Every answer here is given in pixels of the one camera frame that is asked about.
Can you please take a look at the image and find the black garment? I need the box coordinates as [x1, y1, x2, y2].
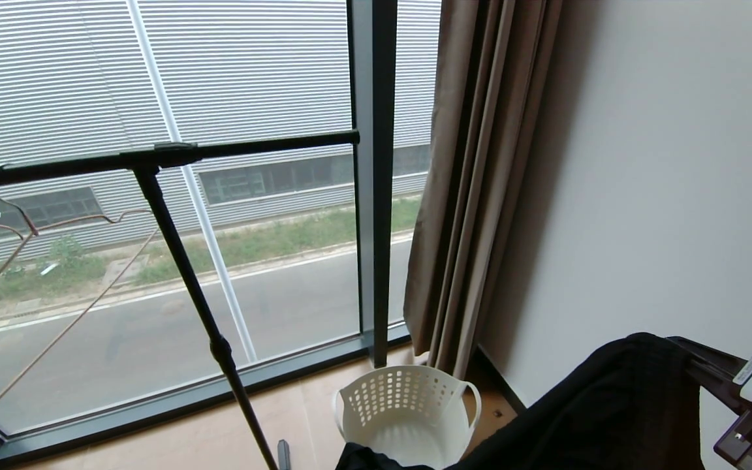
[336, 332, 707, 470]

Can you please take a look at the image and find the white laundry basket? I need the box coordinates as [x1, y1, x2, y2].
[333, 364, 483, 470]

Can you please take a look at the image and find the black clothes rack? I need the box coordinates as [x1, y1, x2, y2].
[0, 130, 360, 470]

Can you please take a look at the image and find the brown curtain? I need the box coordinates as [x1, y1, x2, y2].
[403, 0, 564, 381]

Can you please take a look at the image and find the window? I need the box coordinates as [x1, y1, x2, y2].
[0, 0, 443, 465]

